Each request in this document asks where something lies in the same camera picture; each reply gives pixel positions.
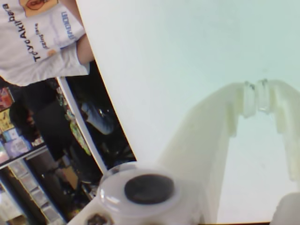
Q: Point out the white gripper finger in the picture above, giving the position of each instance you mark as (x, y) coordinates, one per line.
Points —
(289, 112)
(206, 140)

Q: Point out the person's bare forearm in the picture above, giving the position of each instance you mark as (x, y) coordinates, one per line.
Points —
(84, 51)

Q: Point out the white blue shoe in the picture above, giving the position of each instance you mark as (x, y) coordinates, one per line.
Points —
(100, 119)

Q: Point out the white slanted bar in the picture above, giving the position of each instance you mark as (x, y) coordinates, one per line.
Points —
(94, 150)

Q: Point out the green yellow packet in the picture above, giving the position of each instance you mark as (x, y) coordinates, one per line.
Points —
(79, 138)

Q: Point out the brown cardboard box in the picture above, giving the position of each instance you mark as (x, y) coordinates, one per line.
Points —
(70, 178)

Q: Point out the black trousers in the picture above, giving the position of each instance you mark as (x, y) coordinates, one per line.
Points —
(49, 122)

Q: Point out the shelf with colourful goods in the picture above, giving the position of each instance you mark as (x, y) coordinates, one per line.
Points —
(16, 140)

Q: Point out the person in white t-shirt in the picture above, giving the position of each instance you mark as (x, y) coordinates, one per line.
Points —
(23, 58)

